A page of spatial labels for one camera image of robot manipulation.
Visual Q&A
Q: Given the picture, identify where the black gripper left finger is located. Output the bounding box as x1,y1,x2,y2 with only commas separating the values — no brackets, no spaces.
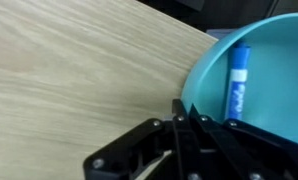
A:
83,98,204,180

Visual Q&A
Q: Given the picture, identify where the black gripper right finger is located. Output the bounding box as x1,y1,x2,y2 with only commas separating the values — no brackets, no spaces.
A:
188,103,298,180

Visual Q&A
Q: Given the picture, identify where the teal plastic bowl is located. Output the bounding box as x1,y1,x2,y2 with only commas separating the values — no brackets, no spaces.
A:
180,12,298,149

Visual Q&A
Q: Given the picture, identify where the blue whiteboard marker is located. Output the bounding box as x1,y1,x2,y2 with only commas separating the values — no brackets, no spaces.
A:
224,41,253,121

